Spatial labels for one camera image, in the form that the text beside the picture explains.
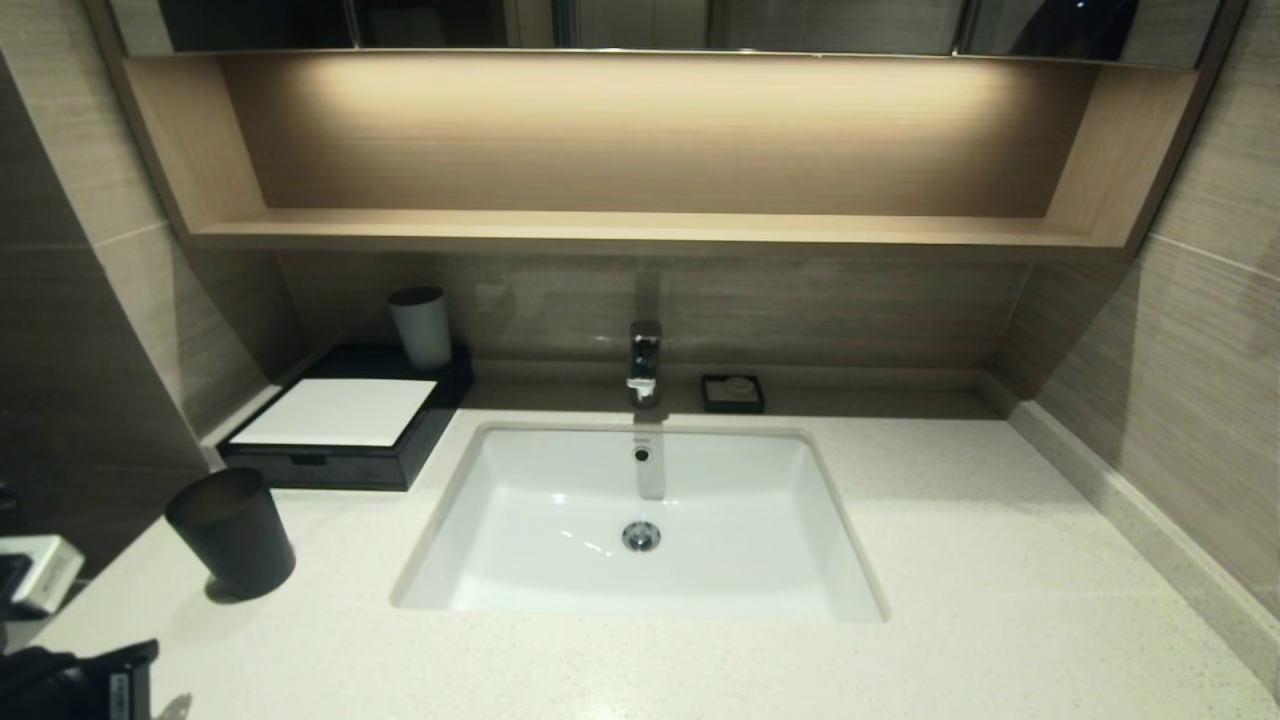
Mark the white cup with dark rim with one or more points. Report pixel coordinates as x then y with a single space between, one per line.
422 333

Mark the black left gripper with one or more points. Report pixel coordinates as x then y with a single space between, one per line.
70 685

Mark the mirror cabinet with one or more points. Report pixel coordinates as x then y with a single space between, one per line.
800 22

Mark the chrome sink drain plug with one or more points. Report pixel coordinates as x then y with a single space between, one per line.
641 537

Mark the dark grey tumbler cup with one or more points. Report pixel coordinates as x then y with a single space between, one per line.
240 545

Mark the black tray box white lid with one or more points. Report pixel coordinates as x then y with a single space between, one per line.
440 395

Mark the black soap dish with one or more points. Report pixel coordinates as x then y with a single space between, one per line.
710 400

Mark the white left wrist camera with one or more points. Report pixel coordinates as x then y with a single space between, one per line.
45 575

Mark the light wooden wall shelf niche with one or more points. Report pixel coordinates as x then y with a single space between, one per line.
640 230

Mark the white ceramic sink basin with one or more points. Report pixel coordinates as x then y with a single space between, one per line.
740 520

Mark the chrome faucet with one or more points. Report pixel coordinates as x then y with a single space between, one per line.
644 365

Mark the round pale soap bar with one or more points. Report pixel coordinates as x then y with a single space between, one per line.
739 385

